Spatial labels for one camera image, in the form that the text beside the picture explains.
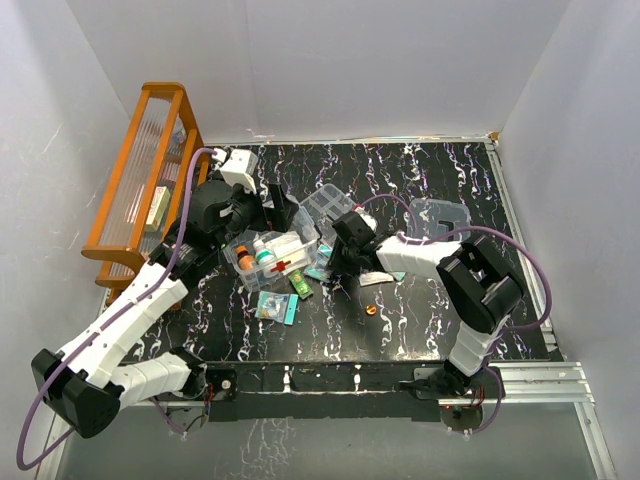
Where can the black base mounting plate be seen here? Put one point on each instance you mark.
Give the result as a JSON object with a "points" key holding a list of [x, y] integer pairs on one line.
{"points": [[420, 391]]}

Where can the clear box lid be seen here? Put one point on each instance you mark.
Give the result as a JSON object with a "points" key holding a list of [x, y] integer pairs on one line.
{"points": [[433, 217]]}

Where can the white paper leaflet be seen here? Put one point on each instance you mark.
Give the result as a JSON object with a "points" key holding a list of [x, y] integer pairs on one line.
{"points": [[375, 278]]}

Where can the white teal-cap bottle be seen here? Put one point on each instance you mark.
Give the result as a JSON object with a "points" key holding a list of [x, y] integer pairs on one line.
{"points": [[263, 254]]}

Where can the white ointment tube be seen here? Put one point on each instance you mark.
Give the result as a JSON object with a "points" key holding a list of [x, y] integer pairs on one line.
{"points": [[398, 276]]}

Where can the teal bandage packet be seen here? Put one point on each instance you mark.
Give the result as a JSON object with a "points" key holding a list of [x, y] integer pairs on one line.
{"points": [[318, 270]]}

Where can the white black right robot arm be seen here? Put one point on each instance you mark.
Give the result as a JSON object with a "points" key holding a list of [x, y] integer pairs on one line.
{"points": [[481, 285]]}

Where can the teal plaster packet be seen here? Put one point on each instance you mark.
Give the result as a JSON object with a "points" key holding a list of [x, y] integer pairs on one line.
{"points": [[280, 308]]}

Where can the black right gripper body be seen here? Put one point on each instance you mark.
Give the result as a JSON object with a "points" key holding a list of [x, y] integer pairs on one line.
{"points": [[352, 247]]}

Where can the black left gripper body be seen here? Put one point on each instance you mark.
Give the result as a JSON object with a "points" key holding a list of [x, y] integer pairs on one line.
{"points": [[247, 214]]}

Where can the cream box on rack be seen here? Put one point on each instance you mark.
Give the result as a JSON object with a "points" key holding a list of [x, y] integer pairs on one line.
{"points": [[157, 208]]}

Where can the clear divided organizer tray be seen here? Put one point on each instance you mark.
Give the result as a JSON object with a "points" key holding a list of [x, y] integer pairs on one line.
{"points": [[326, 205]]}

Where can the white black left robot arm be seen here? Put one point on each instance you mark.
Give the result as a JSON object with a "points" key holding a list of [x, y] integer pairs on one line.
{"points": [[85, 382]]}

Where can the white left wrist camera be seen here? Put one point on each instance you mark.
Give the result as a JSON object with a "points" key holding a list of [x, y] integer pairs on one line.
{"points": [[238, 169]]}

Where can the clear medicine kit box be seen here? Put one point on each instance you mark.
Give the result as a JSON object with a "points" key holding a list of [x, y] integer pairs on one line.
{"points": [[293, 249]]}

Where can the orange wooden rack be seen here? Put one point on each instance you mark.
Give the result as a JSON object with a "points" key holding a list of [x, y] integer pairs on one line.
{"points": [[162, 137]]}

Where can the green small box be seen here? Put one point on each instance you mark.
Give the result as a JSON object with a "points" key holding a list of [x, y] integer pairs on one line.
{"points": [[300, 285]]}

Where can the brown pill bottle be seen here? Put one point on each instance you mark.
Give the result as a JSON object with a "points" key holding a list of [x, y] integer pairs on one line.
{"points": [[245, 260]]}

